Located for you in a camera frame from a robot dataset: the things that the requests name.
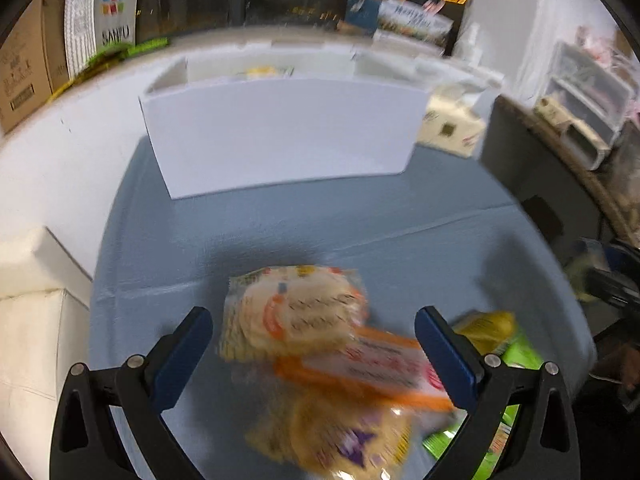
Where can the dark blue box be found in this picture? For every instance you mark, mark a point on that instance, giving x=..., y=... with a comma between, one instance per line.
x=362, y=15

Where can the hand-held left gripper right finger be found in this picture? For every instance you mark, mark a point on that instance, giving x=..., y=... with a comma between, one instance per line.
x=445, y=360

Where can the cream cardboard box left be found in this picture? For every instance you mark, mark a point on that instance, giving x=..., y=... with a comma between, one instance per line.
x=35, y=350

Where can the cream tissue pack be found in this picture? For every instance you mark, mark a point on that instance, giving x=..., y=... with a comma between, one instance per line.
x=450, y=125

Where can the large green seaweed packet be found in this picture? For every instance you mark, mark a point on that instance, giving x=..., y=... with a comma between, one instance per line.
x=500, y=440

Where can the white paper shopping bag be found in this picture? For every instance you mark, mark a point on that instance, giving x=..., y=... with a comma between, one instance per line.
x=100, y=15

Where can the printed landscape gift box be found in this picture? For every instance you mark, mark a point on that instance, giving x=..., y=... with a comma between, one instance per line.
x=415, y=20

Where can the orange snack packet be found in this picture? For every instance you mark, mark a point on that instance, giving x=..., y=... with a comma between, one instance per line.
x=360, y=367

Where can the brown cardboard box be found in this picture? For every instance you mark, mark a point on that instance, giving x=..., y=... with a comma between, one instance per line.
x=25, y=60

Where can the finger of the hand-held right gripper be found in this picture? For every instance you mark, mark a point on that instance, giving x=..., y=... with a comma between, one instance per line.
x=615, y=290
x=622, y=257

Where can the white grey device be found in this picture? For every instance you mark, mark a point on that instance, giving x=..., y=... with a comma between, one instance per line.
x=585, y=147

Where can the wooden side table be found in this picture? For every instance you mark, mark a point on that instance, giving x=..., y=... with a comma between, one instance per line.
x=540, y=170

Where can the white cardboard box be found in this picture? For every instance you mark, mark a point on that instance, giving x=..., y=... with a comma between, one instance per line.
x=285, y=135

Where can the clear plastic drawer unit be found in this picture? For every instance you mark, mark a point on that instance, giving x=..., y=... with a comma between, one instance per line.
x=590, y=90

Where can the pale yellow snack packet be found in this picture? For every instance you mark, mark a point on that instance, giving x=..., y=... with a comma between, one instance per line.
x=330, y=440

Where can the pile of green sachets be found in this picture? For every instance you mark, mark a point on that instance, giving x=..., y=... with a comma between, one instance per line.
x=120, y=52

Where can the grey blue tablecloth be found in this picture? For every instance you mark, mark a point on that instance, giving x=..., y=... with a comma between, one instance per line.
x=300, y=240

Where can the small cream box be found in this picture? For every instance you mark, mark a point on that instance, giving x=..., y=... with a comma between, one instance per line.
x=552, y=110

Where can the yellow green rice cracker packet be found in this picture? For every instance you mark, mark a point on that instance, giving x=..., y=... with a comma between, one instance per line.
x=267, y=72
x=290, y=315

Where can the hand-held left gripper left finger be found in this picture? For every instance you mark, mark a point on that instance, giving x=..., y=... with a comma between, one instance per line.
x=182, y=360

